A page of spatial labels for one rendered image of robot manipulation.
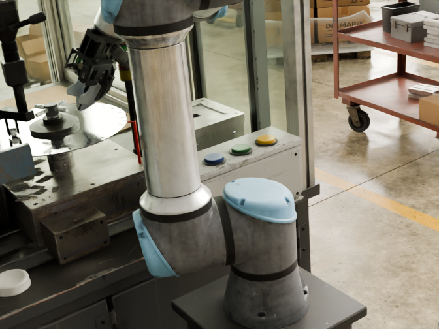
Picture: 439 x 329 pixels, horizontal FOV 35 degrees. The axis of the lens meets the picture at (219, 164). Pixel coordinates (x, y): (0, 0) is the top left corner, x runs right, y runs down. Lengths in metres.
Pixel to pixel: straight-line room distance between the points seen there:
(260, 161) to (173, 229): 0.45
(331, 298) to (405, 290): 1.37
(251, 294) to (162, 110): 0.36
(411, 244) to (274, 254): 1.79
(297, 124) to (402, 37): 2.18
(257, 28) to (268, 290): 0.65
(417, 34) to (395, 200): 0.91
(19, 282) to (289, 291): 0.53
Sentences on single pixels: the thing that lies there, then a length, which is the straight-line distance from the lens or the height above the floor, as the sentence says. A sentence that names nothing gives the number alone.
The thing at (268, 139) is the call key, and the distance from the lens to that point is 1.52.
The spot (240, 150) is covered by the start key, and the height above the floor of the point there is 0.91.
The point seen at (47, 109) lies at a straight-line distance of 1.60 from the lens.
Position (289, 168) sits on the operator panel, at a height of 0.83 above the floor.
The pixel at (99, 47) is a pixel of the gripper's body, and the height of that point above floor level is 1.13.
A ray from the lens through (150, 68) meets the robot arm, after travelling 1.01.
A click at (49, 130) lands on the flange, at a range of 1.58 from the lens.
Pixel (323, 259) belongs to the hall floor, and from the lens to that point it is 2.79.
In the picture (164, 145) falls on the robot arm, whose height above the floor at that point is 1.09.
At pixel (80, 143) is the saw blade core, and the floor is 0.95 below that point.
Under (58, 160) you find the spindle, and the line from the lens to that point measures 1.62.
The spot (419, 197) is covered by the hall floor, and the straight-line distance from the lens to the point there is 3.27.
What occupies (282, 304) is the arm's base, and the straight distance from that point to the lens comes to 1.19.
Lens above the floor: 1.48
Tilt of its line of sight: 24 degrees down
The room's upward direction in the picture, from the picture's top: 5 degrees counter-clockwise
